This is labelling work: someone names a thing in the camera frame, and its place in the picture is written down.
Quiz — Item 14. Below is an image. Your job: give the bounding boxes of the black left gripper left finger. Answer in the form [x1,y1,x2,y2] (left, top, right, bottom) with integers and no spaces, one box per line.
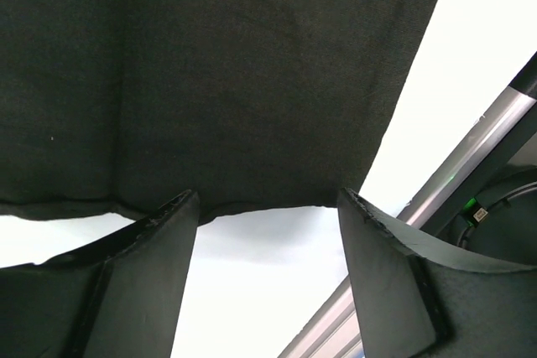
[1,191,199,357]

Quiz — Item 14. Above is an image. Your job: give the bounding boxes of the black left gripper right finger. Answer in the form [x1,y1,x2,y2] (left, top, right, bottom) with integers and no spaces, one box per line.
[337,189,536,358]

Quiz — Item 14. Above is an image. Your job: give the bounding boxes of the black long sleeve shirt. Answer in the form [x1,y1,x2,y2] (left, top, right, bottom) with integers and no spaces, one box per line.
[1,0,438,223]

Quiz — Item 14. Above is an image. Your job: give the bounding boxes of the aluminium frame rail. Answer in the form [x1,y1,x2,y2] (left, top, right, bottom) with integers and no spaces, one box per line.
[283,85,536,357]

